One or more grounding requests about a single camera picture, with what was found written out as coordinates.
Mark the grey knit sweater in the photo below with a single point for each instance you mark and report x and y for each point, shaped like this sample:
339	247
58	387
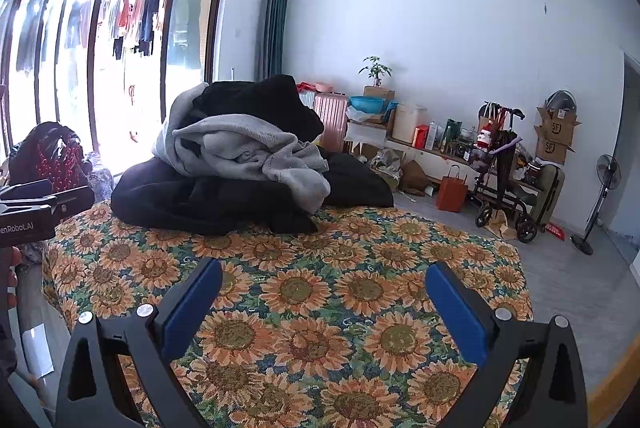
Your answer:
240	147

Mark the pink suitcase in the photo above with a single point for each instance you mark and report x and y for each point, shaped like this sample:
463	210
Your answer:
330	117

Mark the printed cardboard box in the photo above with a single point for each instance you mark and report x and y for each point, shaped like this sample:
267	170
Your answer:
552	150
557	120

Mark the black coat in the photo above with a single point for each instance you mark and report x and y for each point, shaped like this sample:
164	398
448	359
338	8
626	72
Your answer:
200	203

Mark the blue floral cloth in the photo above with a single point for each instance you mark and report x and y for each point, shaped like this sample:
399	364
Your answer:
102	180

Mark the potted plant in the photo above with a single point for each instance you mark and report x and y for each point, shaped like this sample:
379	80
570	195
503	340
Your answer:
375	70

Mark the low wooden shelf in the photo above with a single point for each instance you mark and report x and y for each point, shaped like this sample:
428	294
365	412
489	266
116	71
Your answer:
425	155

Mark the white storage bin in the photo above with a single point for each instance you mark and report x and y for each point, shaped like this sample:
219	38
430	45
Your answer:
410	122

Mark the red floor mat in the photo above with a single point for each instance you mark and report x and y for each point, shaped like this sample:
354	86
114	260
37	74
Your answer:
556	230

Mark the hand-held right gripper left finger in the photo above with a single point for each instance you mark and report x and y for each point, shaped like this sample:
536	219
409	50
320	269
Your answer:
192	308

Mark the black standing fan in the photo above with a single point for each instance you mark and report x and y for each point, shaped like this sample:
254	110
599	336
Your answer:
607	170

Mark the person's left hand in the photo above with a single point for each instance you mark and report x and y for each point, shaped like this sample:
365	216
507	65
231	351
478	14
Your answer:
12	273

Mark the dark purple bag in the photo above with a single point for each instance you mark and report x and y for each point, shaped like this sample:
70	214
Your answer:
30	147

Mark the teal curtain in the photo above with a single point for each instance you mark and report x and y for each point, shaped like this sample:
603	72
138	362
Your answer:
277	17

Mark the plain cardboard box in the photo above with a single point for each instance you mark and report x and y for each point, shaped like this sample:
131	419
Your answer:
378	92

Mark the crumpled brown paper bag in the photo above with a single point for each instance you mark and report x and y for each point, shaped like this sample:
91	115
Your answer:
415	178

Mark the sliding glass door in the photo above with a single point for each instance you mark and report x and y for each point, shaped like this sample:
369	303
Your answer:
173	7

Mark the teal basin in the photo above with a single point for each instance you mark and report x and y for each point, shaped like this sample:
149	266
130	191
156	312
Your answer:
367	103

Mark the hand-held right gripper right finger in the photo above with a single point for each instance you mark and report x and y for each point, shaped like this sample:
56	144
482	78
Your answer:
457	313

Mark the white ribbed suitcase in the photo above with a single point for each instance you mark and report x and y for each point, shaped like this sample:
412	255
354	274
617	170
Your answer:
306	98

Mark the red cloth bundle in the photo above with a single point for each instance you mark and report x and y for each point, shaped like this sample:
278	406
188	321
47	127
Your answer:
305	86

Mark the sunflower blanket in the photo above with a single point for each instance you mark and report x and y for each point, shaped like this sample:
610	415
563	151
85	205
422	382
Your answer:
320	288

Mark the red box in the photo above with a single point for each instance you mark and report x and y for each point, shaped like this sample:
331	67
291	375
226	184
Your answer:
421	135

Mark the santa doll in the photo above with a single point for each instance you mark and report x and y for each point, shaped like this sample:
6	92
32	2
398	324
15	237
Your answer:
482	137

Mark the pink basin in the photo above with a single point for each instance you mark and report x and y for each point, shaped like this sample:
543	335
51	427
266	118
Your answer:
324	86

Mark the row of hanging clothes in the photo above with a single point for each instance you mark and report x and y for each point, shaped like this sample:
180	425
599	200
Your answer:
145	12

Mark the black cart with red items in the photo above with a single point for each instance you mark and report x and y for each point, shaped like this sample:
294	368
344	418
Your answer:
502	152

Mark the orange paper bag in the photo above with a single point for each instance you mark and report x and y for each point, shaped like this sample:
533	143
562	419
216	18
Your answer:
451	195

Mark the white cloth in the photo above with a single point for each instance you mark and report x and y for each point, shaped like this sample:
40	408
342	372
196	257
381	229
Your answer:
365	132

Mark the olive green suitcase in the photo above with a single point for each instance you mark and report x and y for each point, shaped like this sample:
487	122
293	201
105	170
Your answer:
547	193

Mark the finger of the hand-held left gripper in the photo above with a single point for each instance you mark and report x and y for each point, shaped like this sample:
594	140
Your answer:
25	189
70	199

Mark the dark green box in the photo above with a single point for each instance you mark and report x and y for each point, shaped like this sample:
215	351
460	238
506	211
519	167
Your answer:
452	130

